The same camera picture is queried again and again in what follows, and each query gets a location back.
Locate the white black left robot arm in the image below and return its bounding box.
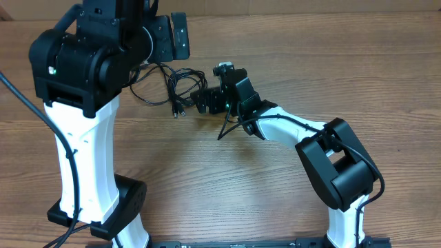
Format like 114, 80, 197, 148
29, 0, 189, 247

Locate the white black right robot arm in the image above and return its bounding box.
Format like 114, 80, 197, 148
190, 63, 391, 247

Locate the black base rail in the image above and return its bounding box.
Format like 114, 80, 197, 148
85, 236, 392, 248

